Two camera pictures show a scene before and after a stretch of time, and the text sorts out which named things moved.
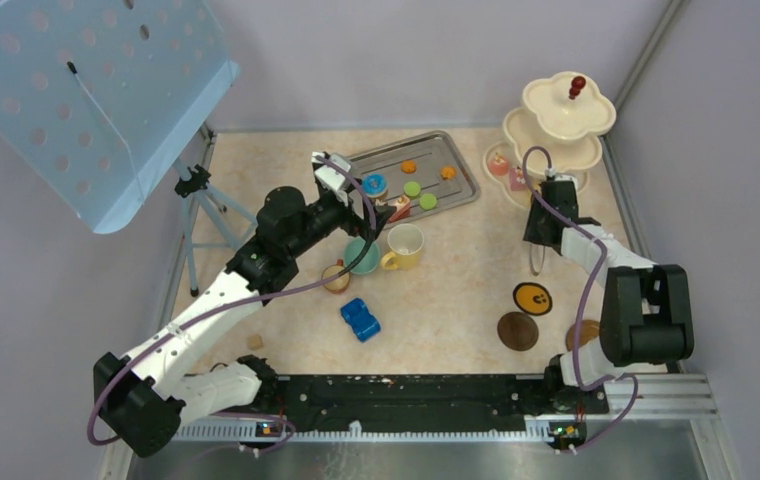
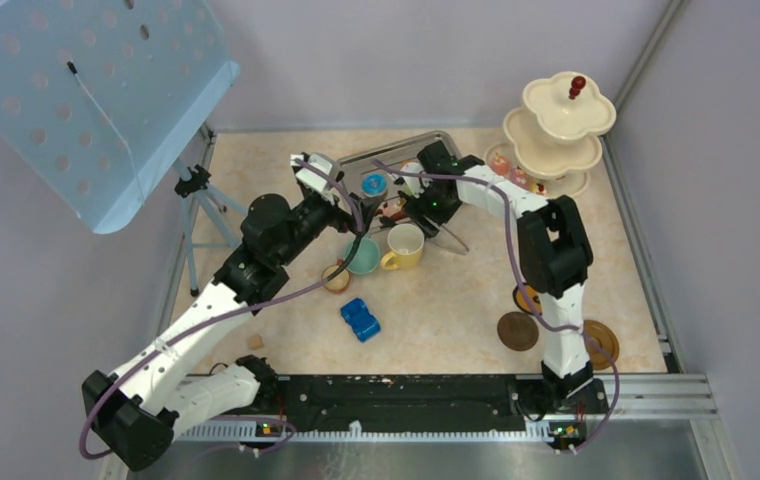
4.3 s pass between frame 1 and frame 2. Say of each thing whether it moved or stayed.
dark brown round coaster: stayed
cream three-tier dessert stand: stayed
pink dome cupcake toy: stayed
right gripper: moved
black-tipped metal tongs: moved
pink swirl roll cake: stayed
